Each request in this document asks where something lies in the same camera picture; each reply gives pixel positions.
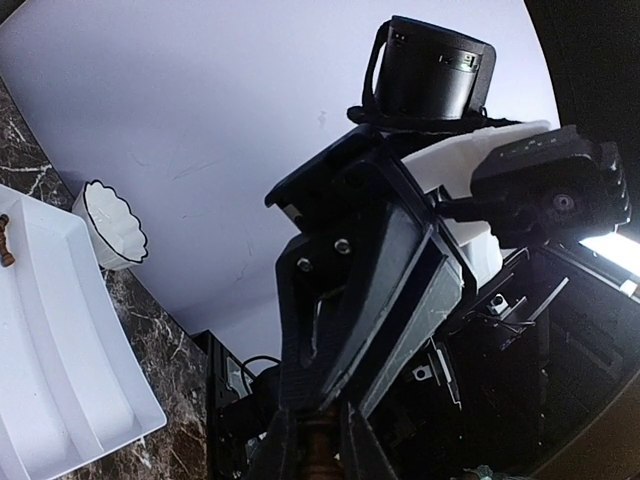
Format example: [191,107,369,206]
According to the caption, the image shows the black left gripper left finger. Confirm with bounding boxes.
[244,409,301,480]

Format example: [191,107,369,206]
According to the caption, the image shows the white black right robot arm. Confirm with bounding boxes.
[265,16,549,414]

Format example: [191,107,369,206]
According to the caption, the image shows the white scalloped bowl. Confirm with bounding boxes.
[72,179,149,271]

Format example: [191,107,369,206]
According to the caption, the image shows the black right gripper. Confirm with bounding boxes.
[264,126,477,415]

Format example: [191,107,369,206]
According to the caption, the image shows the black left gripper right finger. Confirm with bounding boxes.
[339,402,398,480]

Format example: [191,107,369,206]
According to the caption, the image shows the dark pieces cross cluster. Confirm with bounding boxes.
[0,213,15,268]

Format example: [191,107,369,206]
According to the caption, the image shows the white divided plastic tray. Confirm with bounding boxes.
[1,187,167,479]

